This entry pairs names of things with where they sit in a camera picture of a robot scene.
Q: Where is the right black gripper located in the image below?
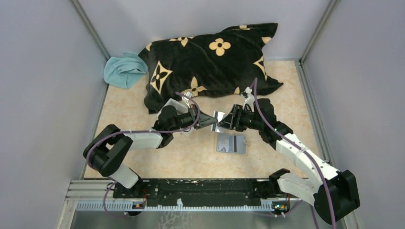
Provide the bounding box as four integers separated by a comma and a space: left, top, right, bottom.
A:
218, 104, 264, 132

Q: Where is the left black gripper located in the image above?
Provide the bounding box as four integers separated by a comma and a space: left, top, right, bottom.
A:
169, 104, 218, 132

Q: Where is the beige card holder wallet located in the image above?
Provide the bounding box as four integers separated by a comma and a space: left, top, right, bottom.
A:
215, 133, 248, 155

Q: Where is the white plastic card box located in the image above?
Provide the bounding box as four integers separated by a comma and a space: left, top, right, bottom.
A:
163, 98, 194, 137

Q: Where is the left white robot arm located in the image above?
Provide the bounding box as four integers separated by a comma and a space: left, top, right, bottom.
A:
83, 93, 218, 198

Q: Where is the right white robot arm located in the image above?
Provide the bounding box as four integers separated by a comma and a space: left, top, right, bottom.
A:
218, 88, 361, 225

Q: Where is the black floral pillow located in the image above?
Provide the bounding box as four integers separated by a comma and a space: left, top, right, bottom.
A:
139, 23, 282, 114

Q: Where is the light blue cloth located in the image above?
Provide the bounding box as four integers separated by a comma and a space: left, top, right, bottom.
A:
103, 52, 148, 89

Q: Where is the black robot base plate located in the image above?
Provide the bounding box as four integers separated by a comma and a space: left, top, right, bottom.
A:
113, 178, 288, 207

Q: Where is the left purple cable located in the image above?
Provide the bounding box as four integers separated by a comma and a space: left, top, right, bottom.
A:
86, 92, 201, 218

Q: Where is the aluminium frame rail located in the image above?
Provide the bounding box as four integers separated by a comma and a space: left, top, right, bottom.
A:
67, 178, 288, 212

